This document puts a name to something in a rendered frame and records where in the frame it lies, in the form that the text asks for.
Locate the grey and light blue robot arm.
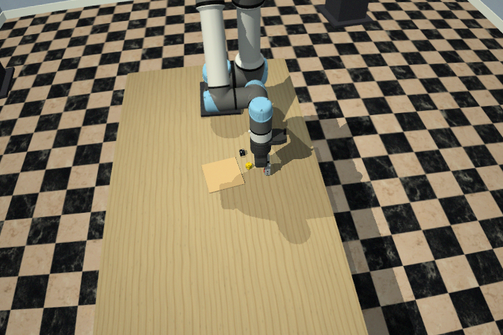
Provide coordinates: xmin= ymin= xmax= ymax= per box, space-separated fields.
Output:
xmin=196 ymin=0 xmax=273 ymax=135

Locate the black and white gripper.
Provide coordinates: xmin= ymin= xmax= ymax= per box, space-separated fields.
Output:
xmin=248 ymin=128 xmax=287 ymax=175

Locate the tan flat mat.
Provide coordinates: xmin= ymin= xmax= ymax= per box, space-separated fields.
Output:
xmin=202 ymin=157 xmax=245 ymax=193

